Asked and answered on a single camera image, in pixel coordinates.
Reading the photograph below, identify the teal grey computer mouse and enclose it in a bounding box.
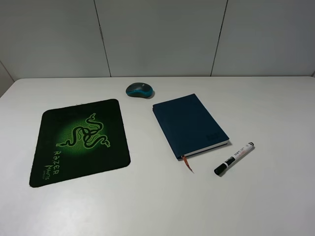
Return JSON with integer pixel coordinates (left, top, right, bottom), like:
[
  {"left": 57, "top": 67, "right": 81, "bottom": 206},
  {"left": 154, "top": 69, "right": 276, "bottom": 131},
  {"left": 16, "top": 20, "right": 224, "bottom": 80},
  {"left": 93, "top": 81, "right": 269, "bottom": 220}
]
[{"left": 126, "top": 83, "right": 153, "bottom": 98}]

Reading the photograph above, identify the black green Razer mouse pad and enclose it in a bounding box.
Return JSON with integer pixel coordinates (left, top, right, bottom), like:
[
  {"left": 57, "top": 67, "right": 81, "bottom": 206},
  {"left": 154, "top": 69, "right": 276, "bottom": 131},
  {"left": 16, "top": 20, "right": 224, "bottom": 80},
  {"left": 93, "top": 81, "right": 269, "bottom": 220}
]
[{"left": 29, "top": 99, "right": 131, "bottom": 188}]

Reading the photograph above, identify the dark blue notebook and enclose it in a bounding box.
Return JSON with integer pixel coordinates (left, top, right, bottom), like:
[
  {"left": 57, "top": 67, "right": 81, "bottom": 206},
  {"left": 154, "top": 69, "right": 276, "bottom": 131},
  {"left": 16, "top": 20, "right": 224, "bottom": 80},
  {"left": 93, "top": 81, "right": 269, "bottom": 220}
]
[{"left": 153, "top": 94, "right": 229, "bottom": 170}]

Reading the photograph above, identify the black white marker pen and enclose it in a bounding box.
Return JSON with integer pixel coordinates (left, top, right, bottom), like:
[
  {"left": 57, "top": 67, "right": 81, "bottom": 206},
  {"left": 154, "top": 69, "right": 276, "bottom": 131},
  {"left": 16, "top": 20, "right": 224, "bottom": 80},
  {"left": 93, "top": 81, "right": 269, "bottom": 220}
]
[{"left": 214, "top": 142, "right": 254, "bottom": 176}]

